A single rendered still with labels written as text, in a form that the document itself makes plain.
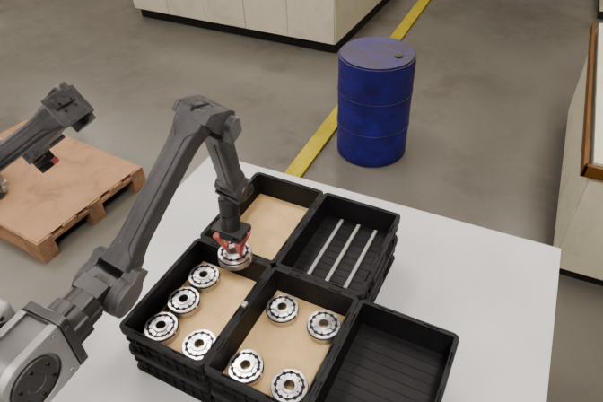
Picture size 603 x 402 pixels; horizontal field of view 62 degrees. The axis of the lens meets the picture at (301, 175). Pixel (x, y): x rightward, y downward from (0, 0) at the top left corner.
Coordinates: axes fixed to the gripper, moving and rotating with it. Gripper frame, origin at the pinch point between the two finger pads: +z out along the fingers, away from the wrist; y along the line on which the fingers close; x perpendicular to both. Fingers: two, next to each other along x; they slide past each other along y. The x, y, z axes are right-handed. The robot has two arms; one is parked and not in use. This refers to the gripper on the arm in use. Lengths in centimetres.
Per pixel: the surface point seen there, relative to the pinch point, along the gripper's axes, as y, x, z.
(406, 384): -58, 6, 23
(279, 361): -21.9, 14.0, 23.5
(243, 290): 0.7, -4.0, 21.8
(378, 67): 14, -187, 15
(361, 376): -45, 9, 23
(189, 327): 8.8, 15.4, 23.3
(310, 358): -29.9, 9.5, 23.3
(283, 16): 158, -342, 45
